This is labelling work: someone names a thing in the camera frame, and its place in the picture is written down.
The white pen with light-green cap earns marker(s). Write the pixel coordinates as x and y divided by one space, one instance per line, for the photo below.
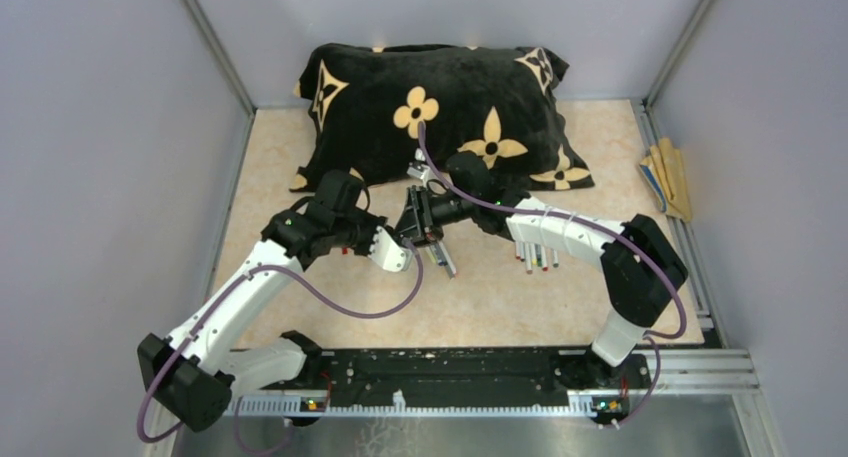
433 255

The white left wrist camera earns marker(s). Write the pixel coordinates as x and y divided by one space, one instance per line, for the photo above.
387 254

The folded yellow and blue cloth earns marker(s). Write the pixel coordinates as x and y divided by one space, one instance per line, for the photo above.
663 171

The aluminium wall rail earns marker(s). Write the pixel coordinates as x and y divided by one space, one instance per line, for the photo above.
219 55

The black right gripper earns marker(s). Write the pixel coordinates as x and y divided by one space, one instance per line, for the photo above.
418 224

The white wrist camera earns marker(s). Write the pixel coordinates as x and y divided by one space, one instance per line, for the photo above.
387 254
418 169

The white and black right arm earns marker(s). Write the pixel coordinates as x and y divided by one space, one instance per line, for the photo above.
642 271

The black pillow with cream flowers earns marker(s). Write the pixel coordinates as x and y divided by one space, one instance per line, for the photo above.
373 108

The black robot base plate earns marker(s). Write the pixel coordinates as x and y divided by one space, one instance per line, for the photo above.
486 377

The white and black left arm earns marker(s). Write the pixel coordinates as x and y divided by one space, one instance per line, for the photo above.
252 295

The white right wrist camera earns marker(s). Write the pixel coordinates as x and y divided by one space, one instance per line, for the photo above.
418 169

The aluminium front frame rail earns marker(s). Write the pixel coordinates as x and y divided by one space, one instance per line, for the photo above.
674 371

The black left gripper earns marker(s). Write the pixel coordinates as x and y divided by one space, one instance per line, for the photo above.
373 222

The white marker with red cap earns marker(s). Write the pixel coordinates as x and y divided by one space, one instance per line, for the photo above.
543 259

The white pen with brown cap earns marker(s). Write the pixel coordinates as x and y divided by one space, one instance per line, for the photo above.
528 258

